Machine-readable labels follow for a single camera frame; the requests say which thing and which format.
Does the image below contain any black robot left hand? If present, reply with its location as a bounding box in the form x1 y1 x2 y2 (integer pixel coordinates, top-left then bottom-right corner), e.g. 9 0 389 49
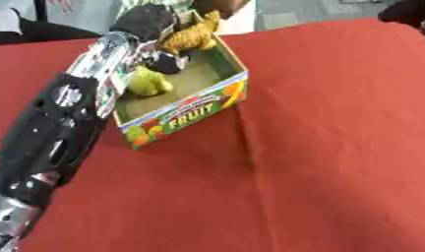
107 3 192 76

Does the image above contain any orange striped tiger soft toy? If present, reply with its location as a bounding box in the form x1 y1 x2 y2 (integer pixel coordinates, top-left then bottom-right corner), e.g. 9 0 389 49
157 10 223 55

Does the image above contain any cardboard box with fruit print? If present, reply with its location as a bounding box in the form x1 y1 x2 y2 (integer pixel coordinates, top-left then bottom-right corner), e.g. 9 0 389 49
110 9 251 151

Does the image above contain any yellow-green toy fruit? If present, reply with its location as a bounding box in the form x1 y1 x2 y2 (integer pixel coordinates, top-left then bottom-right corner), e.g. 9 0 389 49
124 65 177 98

